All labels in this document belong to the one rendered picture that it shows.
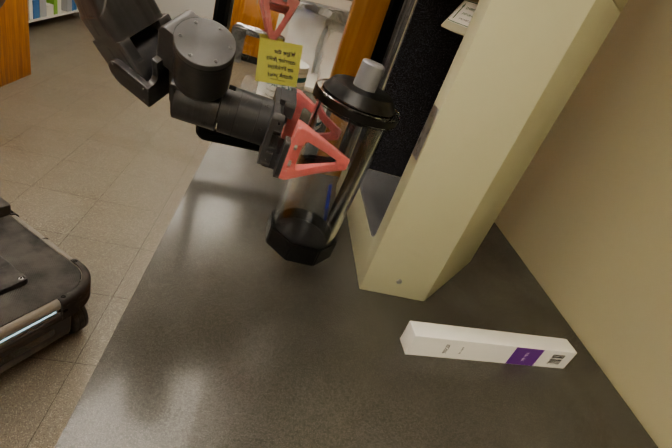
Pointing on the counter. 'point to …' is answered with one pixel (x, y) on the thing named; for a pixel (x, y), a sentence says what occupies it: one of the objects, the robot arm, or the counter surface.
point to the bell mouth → (459, 21)
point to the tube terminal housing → (493, 99)
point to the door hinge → (402, 21)
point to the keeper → (425, 131)
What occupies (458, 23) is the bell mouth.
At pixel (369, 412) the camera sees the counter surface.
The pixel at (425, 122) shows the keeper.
